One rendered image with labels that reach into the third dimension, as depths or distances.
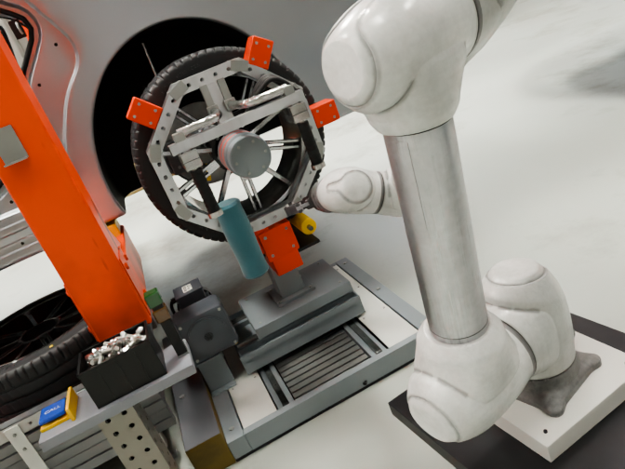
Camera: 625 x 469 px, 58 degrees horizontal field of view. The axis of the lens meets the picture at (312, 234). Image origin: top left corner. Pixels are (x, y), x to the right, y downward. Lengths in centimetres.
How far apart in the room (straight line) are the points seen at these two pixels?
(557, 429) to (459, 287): 41
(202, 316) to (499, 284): 114
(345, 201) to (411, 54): 57
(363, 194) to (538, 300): 41
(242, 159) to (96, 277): 54
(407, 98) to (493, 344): 45
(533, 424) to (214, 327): 113
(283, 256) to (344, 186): 78
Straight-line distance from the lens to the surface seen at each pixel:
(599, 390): 126
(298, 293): 216
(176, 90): 179
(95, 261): 169
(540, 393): 123
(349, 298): 218
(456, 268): 87
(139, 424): 170
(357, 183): 121
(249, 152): 170
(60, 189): 165
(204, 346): 199
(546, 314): 111
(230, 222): 174
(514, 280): 110
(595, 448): 122
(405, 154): 78
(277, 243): 192
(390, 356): 194
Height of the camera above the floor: 119
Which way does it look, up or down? 21 degrees down
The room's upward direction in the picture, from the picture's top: 22 degrees counter-clockwise
